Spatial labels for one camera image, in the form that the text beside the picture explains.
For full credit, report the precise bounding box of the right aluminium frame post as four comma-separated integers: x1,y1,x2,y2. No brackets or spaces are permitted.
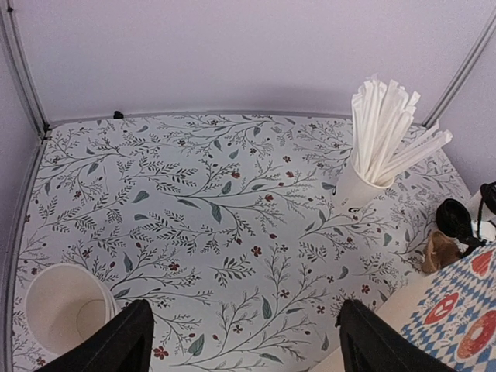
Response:
422,9,495,129

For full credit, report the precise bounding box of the aluminium frame post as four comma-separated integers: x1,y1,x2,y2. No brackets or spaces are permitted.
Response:
422,9,495,129
1,0,50,141

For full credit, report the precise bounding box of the stack of white paper cups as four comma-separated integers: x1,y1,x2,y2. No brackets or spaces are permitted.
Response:
25,263,119,356

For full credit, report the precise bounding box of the stack of black lids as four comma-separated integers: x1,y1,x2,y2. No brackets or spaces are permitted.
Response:
436,198,472,239

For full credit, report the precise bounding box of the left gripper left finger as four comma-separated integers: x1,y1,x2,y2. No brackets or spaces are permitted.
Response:
40,300,154,372

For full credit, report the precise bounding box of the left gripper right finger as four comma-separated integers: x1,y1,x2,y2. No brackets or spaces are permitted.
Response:
336,299,453,372

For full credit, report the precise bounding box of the checkered paper takeout bag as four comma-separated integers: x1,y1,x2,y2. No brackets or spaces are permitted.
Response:
314,244,495,371

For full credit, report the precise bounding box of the left aluminium frame post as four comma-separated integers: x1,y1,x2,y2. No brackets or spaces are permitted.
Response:
1,0,50,141

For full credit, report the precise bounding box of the floral table mat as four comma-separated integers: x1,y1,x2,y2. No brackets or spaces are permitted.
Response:
12,114,470,371

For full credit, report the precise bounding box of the white cup holding straws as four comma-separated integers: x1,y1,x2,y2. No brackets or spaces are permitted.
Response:
332,164,394,213

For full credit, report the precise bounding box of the bundle of white wrapped straws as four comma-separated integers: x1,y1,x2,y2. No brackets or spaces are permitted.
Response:
351,74,453,187

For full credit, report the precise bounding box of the brown cardboard cup carrier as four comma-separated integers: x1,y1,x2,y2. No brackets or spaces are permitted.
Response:
421,231,463,274

